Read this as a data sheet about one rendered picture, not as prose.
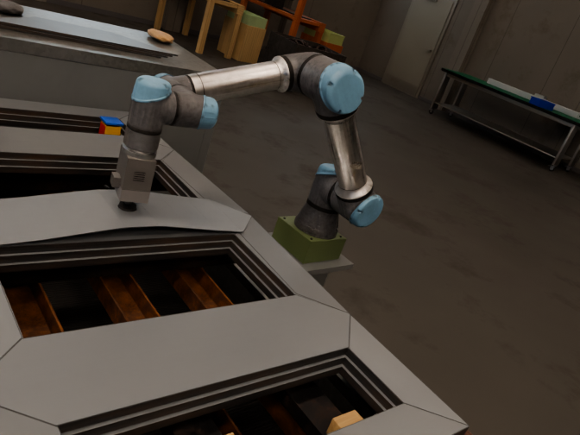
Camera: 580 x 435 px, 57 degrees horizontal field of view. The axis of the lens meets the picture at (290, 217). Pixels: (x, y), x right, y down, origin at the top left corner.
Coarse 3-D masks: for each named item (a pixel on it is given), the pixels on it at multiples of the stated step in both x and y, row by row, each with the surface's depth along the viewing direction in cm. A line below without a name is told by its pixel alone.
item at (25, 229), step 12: (0, 204) 114; (12, 204) 115; (24, 204) 116; (0, 216) 110; (12, 216) 111; (24, 216) 112; (0, 228) 106; (12, 228) 107; (24, 228) 108; (36, 228) 109; (0, 240) 103; (12, 240) 104; (24, 240) 104; (36, 240) 105
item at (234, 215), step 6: (216, 204) 148; (222, 204) 150; (222, 210) 146; (228, 210) 148; (234, 210) 149; (228, 216) 144; (234, 216) 145; (240, 216) 147; (234, 222) 142; (240, 222) 143; (246, 222) 145; (240, 228) 140
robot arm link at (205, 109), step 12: (180, 96) 116; (192, 96) 119; (204, 96) 121; (180, 108) 116; (192, 108) 117; (204, 108) 119; (216, 108) 121; (180, 120) 117; (192, 120) 118; (204, 120) 120; (216, 120) 122
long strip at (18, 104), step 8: (0, 104) 165; (8, 104) 167; (16, 104) 169; (24, 104) 171; (32, 104) 173; (40, 104) 175; (48, 104) 178; (56, 104) 180; (64, 104) 183; (56, 112) 174; (64, 112) 176; (72, 112) 178; (80, 112) 181; (88, 112) 183; (96, 112) 186; (104, 112) 189; (112, 112) 191; (120, 112) 194; (128, 112) 197
